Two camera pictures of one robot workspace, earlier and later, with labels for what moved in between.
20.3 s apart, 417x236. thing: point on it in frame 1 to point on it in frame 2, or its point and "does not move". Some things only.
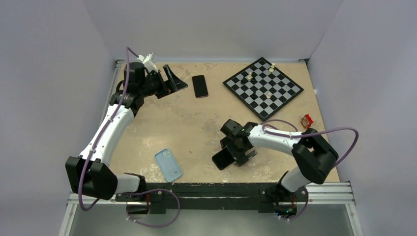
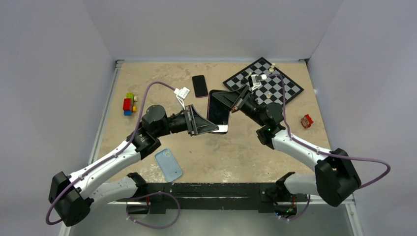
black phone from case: [200, 86] does not move
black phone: [223, 159] to [218, 112]
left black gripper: [175, 83] to [197, 124]
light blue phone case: [168, 164] does not move
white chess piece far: [272, 69] does not move
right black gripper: [239, 159] to [235, 100]
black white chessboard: [263, 87] does not move
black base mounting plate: [261, 196] does not move
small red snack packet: [306, 121] does not move
